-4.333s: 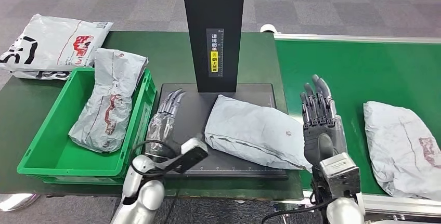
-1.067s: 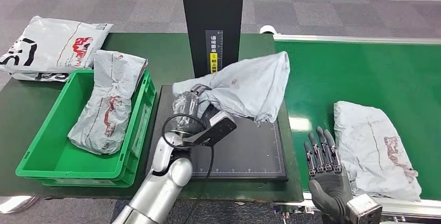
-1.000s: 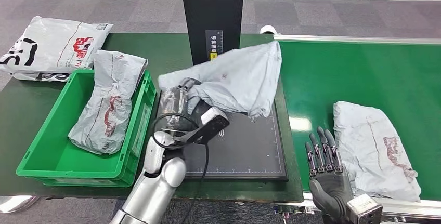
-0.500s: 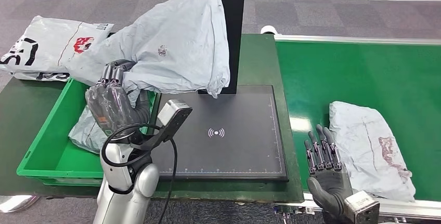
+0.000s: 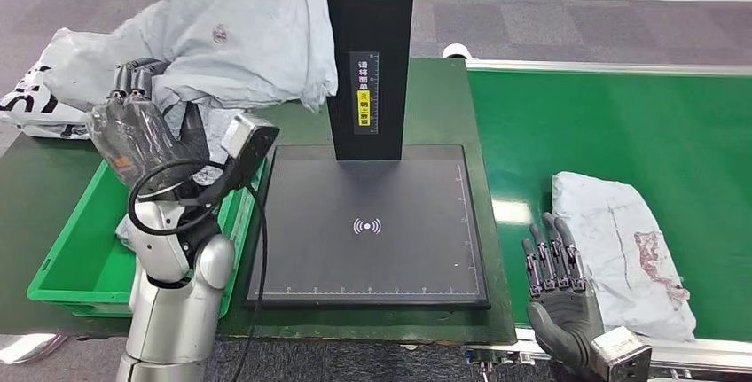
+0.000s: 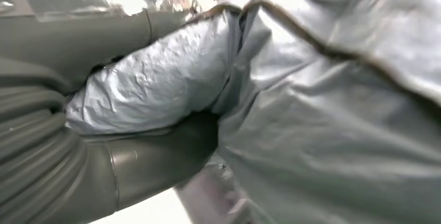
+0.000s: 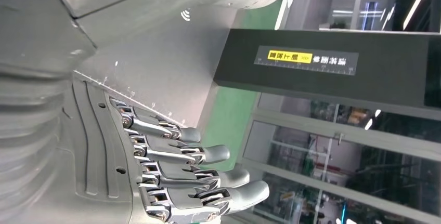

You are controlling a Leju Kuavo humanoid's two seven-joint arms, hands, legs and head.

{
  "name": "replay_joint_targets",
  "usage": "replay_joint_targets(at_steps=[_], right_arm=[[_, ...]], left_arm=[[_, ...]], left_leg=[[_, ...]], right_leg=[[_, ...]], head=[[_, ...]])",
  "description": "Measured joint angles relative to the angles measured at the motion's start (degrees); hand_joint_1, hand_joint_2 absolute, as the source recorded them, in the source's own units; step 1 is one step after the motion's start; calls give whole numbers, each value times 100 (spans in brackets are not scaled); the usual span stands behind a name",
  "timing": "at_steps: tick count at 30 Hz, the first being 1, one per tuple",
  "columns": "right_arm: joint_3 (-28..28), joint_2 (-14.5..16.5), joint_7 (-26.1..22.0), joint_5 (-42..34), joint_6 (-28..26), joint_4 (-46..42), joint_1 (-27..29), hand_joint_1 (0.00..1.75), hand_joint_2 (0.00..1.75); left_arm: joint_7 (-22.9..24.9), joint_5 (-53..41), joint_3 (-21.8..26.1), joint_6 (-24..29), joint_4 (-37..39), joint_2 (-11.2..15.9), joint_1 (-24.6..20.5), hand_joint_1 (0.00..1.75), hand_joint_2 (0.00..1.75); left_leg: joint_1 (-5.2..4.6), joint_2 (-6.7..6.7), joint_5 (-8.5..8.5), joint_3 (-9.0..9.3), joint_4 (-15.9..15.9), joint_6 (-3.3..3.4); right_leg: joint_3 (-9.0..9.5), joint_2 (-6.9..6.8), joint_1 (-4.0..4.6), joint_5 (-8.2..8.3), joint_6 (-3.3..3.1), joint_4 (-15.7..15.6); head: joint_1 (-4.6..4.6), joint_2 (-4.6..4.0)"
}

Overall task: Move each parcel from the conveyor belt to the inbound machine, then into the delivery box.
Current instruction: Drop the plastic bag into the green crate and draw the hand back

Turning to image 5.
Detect black inbound scanner machine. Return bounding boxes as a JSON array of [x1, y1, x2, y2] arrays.
[[243, 0, 490, 308]]

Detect small wired connector block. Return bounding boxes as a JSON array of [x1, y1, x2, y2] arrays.
[[462, 348, 536, 382]]

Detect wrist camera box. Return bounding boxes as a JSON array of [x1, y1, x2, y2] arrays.
[[589, 326, 654, 382], [220, 113, 281, 192]]

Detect large grey parcel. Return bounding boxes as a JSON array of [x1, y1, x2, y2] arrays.
[[42, 0, 339, 187]]

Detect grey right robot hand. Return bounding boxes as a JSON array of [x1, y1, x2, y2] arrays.
[[521, 212, 607, 371]]

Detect white bag with black print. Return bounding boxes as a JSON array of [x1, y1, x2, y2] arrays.
[[17, 122, 92, 141], [0, 65, 90, 128]]

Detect black and yellow label sticker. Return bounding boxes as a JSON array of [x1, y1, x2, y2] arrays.
[[349, 51, 380, 136]]

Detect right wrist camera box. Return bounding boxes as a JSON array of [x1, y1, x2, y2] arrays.
[[589, 326, 654, 382]]

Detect dark green table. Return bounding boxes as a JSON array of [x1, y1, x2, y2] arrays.
[[0, 57, 518, 346]]

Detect green conveyor belt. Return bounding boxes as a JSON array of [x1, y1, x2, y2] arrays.
[[466, 69, 752, 342]]

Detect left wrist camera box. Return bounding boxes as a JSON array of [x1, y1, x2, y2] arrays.
[[220, 113, 281, 192]]

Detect green plastic crate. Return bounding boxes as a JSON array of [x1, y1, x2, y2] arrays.
[[26, 150, 267, 319]]

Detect round silver metal base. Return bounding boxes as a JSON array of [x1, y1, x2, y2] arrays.
[[0, 331, 70, 366]]

